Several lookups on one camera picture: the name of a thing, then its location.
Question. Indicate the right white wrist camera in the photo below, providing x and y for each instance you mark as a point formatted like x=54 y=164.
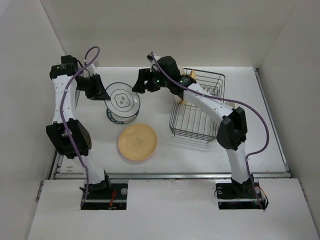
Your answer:
x=150 y=58

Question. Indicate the cream white plate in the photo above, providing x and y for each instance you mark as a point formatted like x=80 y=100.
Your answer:
x=182 y=70

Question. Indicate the grey patterned plate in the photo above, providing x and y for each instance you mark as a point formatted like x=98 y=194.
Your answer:
x=123 y=101

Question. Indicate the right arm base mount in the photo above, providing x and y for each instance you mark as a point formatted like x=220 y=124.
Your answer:
x=251 y=199

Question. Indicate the wire dish rack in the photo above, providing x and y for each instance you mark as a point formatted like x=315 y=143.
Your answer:
x=187 y=120

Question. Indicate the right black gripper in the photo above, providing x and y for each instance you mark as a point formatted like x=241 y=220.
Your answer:
x=144 y=74

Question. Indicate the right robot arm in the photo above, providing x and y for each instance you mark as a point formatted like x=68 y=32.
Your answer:
x=164 y=72

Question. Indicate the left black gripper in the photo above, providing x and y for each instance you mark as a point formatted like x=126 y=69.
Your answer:
x=98 y=92

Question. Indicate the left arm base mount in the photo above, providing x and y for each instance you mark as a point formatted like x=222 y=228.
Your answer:
x=116 y=199

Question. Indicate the tan yellow plate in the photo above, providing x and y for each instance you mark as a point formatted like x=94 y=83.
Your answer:
x=192 y=74

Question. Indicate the orange yellow plate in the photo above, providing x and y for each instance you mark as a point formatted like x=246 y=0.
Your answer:
x=137 y=142

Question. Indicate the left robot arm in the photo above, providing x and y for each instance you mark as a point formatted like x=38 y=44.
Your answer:
x=68 y=135

